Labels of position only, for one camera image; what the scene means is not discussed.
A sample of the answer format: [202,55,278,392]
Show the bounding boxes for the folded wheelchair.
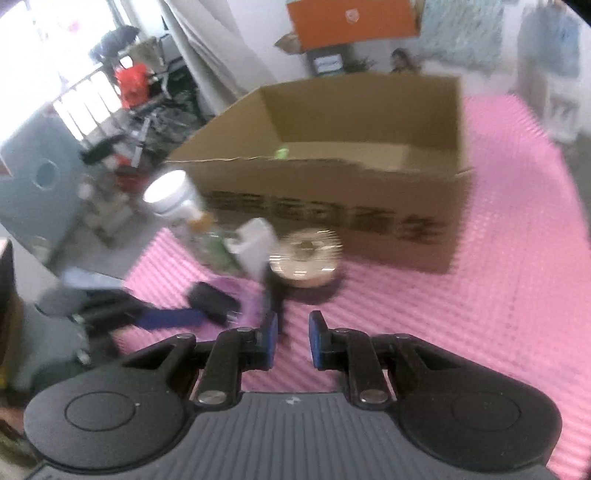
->
[92,34,206,144]

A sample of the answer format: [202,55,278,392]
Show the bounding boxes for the blue water jug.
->
[519,4,581,78]

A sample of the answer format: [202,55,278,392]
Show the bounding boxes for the grey patterned cushion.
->
[0,111,88,261]

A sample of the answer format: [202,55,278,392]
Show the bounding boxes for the red floor object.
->
[113,156,155,188]

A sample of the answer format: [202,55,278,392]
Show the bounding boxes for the purple collapsible cup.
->
[217,276,269,329]

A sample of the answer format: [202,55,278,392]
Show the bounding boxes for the black handle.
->
[81,134,126,163]

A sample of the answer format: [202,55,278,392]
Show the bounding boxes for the dark hanging clothes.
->
[90,25,140,65]

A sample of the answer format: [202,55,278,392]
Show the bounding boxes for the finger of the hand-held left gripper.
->
[71,296,209,333]

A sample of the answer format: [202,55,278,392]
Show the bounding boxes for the pink checkered tablecloth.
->
[113,95,591,480]

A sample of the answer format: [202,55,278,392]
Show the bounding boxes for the green dropper bottle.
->
[182,212,250,278]

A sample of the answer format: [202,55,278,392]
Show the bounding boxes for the white lidded jar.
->
[142,169,218,232]

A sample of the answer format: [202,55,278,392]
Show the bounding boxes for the white power adapter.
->
[224,218,279,280]

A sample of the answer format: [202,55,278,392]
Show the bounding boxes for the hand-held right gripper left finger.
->
[122,311,280,408]

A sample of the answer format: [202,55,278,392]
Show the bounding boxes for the white curtain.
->
[157,0,278,118]

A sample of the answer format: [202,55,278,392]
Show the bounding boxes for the brown cardboard box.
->
[166,74,474,275]

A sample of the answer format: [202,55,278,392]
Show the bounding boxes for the red plastic bag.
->
[115,65,151,110]

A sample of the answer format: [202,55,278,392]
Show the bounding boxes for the gold round compact case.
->
[267,227,346,305]

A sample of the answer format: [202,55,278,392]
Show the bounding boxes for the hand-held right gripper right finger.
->
[308,310,481,409]

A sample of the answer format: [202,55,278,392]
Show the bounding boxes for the orange printed appliance box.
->
[274,0,423,77]

